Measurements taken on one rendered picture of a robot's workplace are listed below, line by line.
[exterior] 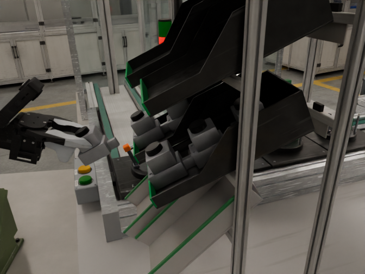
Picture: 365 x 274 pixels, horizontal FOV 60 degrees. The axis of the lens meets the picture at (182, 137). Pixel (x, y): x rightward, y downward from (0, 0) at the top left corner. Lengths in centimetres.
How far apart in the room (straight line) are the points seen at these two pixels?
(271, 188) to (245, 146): 62
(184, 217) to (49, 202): 62
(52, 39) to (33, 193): 502
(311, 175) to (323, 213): 52
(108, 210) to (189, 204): 31
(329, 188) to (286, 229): 43
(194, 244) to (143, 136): 25
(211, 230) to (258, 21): 34
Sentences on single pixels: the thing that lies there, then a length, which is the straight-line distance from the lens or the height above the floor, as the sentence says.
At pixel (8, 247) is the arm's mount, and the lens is 99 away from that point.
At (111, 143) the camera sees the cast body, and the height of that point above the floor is 121.
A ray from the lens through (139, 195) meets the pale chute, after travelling 84.
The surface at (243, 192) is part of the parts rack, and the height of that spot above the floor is 123.
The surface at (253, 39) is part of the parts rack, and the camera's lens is 41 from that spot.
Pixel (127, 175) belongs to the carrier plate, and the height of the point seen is 97.
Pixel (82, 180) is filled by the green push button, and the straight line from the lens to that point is 104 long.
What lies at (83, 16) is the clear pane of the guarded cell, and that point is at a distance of 222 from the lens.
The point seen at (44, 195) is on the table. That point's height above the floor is 86.
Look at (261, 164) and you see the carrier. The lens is 109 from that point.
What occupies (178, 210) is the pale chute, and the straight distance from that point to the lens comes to 69.
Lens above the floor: 151
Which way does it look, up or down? 26 degrees down
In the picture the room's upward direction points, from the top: 2 degrees counter-clockwise
